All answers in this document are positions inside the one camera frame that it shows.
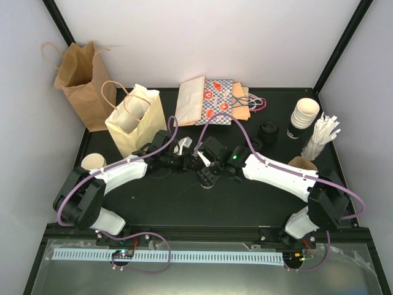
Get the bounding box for cream paper bag with handles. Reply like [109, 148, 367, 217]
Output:
[104, 84, 166, 158]

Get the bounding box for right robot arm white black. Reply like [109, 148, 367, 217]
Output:
[193, 137, 349, 248]

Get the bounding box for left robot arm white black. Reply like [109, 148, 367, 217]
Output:
[53, 130, 198, 245]

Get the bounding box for white flat paper bag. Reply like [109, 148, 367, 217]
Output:
[175, 76, 205, 126]

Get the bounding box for brown flat paper bag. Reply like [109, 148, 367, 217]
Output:
[232, 82, 251, 120]

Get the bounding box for blue checkered paper bag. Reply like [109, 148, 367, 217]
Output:
[194, 79, 233, 125]

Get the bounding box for tall black lid stack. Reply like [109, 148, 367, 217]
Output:
[258, 120, 279, 144]

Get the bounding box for left stack of paper cups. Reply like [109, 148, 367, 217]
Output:
[80, 153, 106, 170]

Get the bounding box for stack of white paper cups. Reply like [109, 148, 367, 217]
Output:
[287, 98, 320, 139]

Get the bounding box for glass of wrapped stirrers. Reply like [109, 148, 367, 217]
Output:
[301, 113, 341, 161]

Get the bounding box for small circuit board with LEDs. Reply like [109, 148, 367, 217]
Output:
[111, 250, 134, 259]

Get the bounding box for standing brown paper bag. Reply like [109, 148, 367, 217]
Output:
[50, 42, 117, 132]

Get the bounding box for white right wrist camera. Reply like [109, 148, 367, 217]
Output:
[196, 149, 211, 167]

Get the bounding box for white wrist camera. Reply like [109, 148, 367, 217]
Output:
[173, 136, 192, 155]
[196, 149, 211, 167]

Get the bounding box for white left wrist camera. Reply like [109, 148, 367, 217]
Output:
[173, 136, 192, 155]

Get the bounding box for coloured bag handle cords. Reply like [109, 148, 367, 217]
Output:
[232, 92, 268, 112]

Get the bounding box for purple cable loop at front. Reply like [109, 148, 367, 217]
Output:
[101, 230, 172, 274]

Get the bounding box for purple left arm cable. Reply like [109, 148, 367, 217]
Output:
[56, 115, 179, 227]

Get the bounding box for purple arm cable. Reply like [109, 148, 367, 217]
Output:
[56, 115, 179, 227]
[195, 112, 367, 273]

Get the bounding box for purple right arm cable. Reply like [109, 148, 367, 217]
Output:
[195, 112, 367, 273]

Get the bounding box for light blue slotted cable duct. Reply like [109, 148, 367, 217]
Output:
[52, 248, 284, 266]

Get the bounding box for black left frame post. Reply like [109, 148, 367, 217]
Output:
[42, 0, 76, 47]

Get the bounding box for black frame post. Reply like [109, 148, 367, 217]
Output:
[42, 0, 76, 47]
[313, 0, 373, 95]

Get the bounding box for black right frame post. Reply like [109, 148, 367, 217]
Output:
[313, 0, 373, 95]

